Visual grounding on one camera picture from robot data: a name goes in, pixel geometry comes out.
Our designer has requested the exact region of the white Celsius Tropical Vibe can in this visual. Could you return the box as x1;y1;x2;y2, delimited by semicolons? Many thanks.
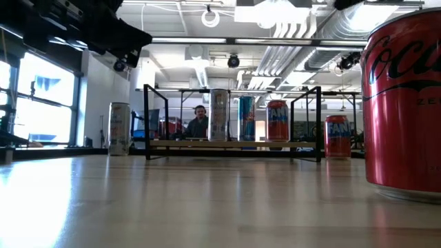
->
107;101;132;156
207;88;230;143

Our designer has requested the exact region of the blue Red Bull can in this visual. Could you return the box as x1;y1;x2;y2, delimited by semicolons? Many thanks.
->
237;95;257;143

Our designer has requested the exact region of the orange Fanta can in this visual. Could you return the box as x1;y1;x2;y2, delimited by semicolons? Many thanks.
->
265;99;290;143
323;114;351;159

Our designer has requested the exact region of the red Coca-Cola Zero can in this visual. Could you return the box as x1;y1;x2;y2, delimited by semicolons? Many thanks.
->
360;7;441;204

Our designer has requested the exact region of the person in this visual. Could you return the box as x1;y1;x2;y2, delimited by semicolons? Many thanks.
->
184;105;209;139

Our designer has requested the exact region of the dark computer monitor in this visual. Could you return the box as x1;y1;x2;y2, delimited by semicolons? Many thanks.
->
132;108;161;139

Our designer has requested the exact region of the black overhead bar with lights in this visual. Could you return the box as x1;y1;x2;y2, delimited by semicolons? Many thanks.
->
151;36;369;48

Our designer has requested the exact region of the black track light cluster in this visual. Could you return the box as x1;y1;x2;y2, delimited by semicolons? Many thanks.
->
336;51;362;72

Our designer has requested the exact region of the black wire rack tray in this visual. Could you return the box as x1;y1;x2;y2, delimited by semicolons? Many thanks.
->
143;83;323;163

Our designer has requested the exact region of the black background table frame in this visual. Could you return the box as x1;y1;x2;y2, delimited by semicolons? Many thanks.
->
322;91;359;149
178;88;232;141

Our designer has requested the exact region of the white ring ceiling lamp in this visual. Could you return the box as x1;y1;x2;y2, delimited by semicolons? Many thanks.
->
201;3;221;28

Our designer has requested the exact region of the black table edge rail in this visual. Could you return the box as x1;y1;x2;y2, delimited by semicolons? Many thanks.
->
13;147;366;160

